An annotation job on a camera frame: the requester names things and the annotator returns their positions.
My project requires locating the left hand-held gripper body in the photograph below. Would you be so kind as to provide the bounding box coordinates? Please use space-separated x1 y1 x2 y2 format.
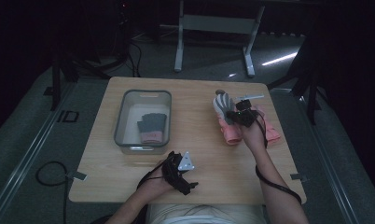
161 151 199 196

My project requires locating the person's right hand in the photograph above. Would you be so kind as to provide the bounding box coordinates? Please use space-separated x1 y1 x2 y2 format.
240 119 269 153

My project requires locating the metal floor rail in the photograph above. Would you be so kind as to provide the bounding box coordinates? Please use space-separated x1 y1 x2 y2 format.
269 88 362 224
0 82 76 217

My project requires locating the black floor cable loop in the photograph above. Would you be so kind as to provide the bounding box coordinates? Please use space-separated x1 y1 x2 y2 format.
35 161 69 224

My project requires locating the grey tape strip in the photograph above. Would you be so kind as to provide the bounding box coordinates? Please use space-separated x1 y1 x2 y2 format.
289 173 310 183
66 170 89 182

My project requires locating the grey pink labelled knit glove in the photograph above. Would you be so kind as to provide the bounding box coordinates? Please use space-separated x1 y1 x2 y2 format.
136 112 168 145

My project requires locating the person's light clothing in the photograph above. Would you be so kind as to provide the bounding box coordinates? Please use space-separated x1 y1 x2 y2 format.
145 203 268 224

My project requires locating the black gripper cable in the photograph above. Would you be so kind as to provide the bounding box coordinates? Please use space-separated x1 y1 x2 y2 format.
255 110 303 205
135 161 165 191

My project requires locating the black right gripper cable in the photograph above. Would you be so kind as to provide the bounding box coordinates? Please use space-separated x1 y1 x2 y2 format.
255 110 303 205

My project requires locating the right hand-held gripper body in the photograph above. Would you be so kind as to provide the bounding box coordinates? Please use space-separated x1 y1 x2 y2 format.
235 94 266 128

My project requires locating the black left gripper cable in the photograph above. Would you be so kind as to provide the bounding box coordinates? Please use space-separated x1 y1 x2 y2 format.
135 161 165 191

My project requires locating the grey plastic bin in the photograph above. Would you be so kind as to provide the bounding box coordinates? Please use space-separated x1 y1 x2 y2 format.
114 89 173 156

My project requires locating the white metal stand frame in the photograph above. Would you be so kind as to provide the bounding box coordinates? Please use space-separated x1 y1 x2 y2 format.
174 0 266 78

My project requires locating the black stand with braces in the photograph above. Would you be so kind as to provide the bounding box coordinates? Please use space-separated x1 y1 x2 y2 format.
267 34 325 126

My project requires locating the person's left hand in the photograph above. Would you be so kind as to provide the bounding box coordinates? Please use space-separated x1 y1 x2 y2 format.
138 161 177 202

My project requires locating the dark equipment stand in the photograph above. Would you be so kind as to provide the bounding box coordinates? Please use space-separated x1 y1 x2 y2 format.
113 0 135 64

